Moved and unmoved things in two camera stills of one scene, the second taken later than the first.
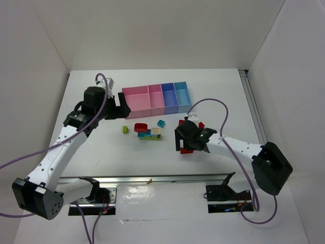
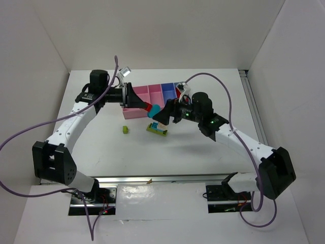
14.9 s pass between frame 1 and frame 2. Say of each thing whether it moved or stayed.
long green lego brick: moved
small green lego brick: stayed
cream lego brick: moved
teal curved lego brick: moved
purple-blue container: stayed
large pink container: stayed
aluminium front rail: stayed
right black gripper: moved
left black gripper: moved
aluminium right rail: stayed
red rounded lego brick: moved
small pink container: stayed
